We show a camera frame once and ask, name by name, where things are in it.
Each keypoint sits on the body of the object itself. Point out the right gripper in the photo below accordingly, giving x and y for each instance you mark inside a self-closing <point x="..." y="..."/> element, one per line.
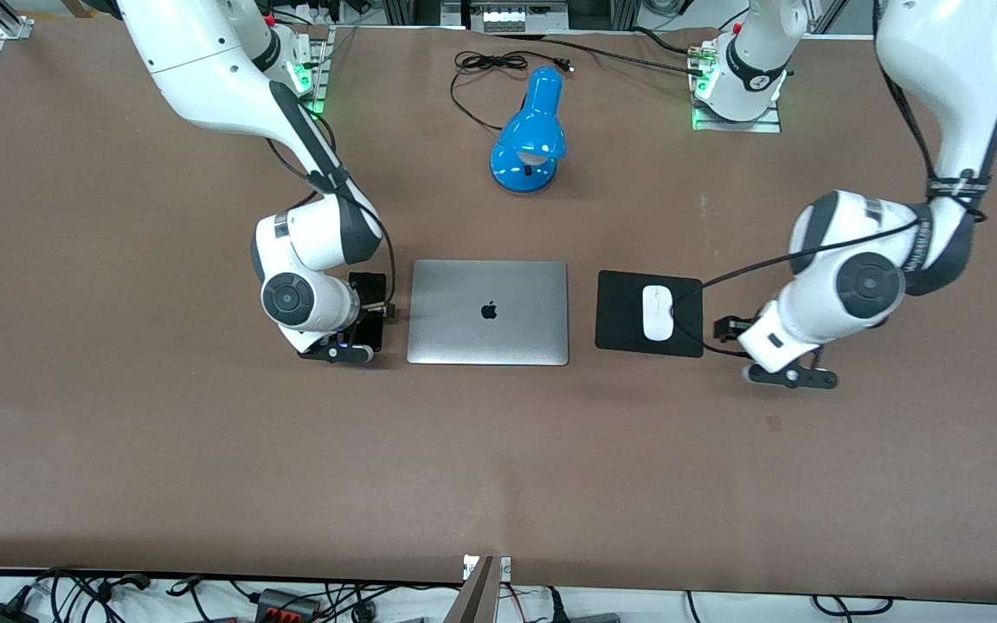
<point x="368" y="289"/>

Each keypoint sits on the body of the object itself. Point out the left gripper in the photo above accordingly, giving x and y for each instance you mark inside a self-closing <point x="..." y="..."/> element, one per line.
<point x="728" y="328"/>

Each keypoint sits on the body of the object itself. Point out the white computer mouse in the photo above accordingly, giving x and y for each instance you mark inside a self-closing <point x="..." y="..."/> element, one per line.
<point x="658" y="313"/>

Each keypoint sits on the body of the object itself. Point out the black smartphone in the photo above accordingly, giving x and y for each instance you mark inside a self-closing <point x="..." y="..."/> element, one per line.
<point x="367" y="285"/>

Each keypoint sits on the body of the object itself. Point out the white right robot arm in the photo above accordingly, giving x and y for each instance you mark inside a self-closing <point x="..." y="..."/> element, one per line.
<point x="204" y="61"/>

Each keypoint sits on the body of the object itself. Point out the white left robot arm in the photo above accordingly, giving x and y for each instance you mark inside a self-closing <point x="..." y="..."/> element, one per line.
<point x="940" y="52"/>

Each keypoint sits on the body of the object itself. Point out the black mouse pad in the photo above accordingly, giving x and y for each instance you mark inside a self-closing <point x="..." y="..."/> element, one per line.
<point x="620" y="311"/>

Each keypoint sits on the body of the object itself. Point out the silver closed laptop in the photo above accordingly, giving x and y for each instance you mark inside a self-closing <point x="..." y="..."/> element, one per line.
<point x="464" y="333"/>

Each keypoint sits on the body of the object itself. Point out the orange black connector box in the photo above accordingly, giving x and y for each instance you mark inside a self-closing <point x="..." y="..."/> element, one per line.
<point x="286" y="604"/>

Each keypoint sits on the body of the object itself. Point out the blue desk lamp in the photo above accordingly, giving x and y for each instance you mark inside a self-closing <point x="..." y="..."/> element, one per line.
<point x="533" y="121"/>

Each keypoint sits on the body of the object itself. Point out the white power strip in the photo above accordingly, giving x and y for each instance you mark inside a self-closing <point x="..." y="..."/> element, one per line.
<point x="507" y="17"/>

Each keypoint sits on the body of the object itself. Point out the black power adapter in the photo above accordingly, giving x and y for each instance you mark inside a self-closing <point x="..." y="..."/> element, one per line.
<point x="5" y="614"/>

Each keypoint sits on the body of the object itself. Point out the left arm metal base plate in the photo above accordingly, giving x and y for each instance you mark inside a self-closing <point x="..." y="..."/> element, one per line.
<point x="767" y="126"/>

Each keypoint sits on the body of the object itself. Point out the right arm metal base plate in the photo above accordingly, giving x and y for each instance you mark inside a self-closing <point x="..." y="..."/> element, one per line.
<point x="322" y="52"/>

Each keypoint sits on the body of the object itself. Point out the grey metal post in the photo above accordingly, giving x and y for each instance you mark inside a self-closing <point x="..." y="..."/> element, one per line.
<point x="477" y="597"/>

